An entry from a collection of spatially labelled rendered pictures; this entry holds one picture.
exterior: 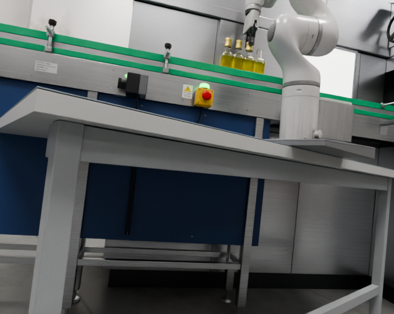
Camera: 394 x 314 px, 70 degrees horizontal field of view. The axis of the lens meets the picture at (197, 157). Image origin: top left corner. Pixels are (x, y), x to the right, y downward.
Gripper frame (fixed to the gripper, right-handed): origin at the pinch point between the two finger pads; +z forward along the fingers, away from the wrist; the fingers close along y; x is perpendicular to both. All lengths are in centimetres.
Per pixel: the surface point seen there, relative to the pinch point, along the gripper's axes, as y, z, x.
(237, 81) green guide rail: 13.4, 25.7, -9.5
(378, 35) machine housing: -14, -31, 93
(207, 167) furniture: 74, 67, -36
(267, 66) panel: -12.1, 5.5, 17.2
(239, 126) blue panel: 13.2, 46.3, -5.9
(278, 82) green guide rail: 13.6, 22.6, 11.5
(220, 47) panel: -12.3, -0.1, -12.0
